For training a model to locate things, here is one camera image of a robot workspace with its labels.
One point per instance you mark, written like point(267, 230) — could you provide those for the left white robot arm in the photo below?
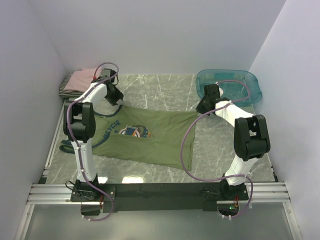
point(79, 125)

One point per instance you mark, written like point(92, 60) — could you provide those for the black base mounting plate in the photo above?
point(158, 196)

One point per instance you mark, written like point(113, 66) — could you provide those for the pink folded tank top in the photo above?
point(80, 80)

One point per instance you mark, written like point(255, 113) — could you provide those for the aluminium rail frame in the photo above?
point(212, 156)

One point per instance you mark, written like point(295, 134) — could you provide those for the striped folded tank top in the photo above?
point(62, 93)

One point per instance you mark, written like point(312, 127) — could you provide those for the green printed tank top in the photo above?
point(147, 136)

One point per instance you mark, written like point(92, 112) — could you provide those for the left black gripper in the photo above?
point(119, 95)

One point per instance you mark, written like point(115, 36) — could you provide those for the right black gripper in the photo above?
point(199, 108)

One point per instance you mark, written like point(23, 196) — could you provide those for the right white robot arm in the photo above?
point(250, 140)

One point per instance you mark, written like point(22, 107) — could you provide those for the teal plastic bin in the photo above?
point(236, 84)

